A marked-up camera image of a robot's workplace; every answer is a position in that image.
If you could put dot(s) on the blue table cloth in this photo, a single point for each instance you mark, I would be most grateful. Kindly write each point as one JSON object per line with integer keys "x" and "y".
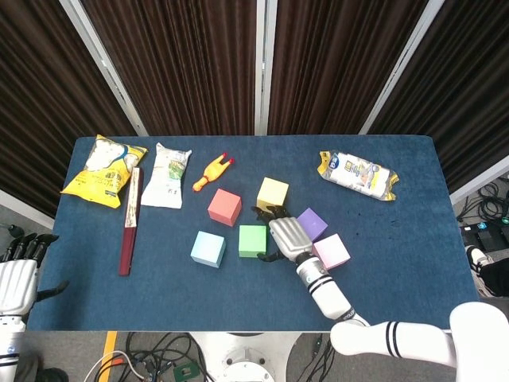
{"x": 199, "y": 302}

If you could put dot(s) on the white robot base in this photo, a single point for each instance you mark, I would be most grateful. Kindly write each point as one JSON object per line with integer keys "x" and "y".
{"x": 242, "y": 358}

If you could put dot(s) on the pink foam cube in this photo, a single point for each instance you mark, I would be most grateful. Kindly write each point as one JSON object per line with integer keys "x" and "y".
{"x": 332, "y": 252}

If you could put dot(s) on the purple foam cube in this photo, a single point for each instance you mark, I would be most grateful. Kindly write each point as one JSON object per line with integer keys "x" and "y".
{"x": 314, "y": 224}

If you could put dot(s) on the yellow rubber chicken toy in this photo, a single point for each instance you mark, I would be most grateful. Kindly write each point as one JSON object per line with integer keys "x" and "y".
{"x": 212, "y": 171}

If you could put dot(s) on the white snack bag green print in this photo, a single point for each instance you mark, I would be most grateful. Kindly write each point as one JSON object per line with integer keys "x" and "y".
{"x": 167, "y": 179}

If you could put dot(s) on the black device green lights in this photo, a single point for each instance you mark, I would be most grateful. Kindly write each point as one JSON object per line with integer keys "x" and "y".
{"x": 489, "y": 238}

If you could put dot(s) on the white yellow snack packet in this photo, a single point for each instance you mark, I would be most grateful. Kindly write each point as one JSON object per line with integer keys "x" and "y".
{"x": 358, "y": 173}

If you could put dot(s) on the red foam cube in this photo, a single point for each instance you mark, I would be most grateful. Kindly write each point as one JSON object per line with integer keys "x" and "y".
{"x": 224, "y": 207}

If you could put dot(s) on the white sneaker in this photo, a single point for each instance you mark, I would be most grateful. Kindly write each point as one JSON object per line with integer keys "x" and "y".
{"x": 477, "y": 258}

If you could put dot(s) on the light blue foam cube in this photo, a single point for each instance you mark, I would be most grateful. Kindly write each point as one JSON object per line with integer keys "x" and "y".
{"x": 208, "y": 248}

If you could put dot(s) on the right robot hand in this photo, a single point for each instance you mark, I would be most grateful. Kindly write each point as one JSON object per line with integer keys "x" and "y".
{"x": 290, "y": 236}

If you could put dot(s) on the green circuit board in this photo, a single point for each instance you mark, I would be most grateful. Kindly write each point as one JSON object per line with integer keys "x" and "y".
{"x": 185, "y": 373}

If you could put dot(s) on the yellow foam cube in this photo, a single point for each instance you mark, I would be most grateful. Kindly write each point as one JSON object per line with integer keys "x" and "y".
{"x": 272, "y": 191}

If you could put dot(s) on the green foam cube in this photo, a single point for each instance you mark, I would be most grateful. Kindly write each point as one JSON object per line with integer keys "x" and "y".
{"x": 252, "y": 240}

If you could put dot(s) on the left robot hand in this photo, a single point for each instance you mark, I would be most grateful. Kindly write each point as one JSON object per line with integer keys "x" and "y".
{"x": 18, "y": 286}

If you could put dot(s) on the brown curtain panel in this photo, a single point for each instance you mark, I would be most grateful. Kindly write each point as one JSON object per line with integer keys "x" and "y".
{"x": 338, "y": 67}
{"x": 179, "y": 67}
{"x": 40, "y": 99}
{"x": 469, "y": 99}

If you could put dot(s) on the black trouser leg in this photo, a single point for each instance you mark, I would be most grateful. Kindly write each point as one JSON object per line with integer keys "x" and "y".
{"x": 497, "y": 276}

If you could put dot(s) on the white partition post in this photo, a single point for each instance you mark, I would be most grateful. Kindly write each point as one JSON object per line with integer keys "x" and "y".
{"x": 399, "y": 67}
{"x": 265, "y": 67}
{"x": 106, "y": 67}

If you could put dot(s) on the yellow popcorn snack bag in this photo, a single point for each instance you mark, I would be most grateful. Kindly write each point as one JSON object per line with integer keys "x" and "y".
{"x": 101, "y": 175}

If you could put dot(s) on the white partition base bar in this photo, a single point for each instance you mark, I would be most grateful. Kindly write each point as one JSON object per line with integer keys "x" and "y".
{"x": 24, "y": 209}
{"x": 477, "y": 185}

